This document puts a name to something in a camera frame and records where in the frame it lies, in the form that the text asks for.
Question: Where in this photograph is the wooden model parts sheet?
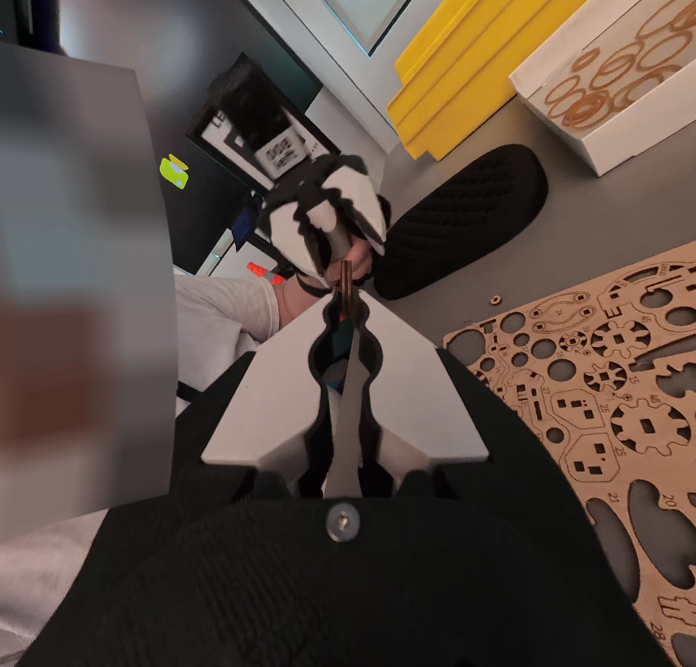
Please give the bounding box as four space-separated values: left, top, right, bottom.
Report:
443 243 696 667

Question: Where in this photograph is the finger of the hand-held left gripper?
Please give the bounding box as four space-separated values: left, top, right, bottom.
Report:
320 156 391 256
265 198 328 289

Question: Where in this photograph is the wooden ring parts sheet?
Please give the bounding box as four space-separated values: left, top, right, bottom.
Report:
544 0 696 132

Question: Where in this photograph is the person's left hand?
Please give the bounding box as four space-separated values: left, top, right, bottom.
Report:
348 237 377 285

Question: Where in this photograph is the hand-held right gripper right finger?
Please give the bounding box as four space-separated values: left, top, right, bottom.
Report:
352 291 490 496

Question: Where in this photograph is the person's left forearm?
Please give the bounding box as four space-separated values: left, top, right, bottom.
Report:
174 274 332 396

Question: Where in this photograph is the round brown wooden part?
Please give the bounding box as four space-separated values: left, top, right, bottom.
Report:
333 259 361 321

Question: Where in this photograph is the black computer monitor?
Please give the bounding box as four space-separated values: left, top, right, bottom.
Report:
158 134 267 276

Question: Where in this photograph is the orange red packet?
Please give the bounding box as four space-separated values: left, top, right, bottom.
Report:
246 261 286 287

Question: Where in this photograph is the black mesh cushion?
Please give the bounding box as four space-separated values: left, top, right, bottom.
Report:
374 145 550 301

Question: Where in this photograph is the white framed window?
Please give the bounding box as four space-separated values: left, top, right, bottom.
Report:
220 0 436 153

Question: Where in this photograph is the white cardboard box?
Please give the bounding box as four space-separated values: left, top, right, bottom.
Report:
510 0 696 178

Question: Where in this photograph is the yellow green sticker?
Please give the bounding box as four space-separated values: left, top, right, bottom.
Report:
160 154 190 190

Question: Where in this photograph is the stack of yellow boards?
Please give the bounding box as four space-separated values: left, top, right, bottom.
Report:
387 0 621 162

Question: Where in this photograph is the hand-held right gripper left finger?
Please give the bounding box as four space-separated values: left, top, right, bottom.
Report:
200 291 334 498

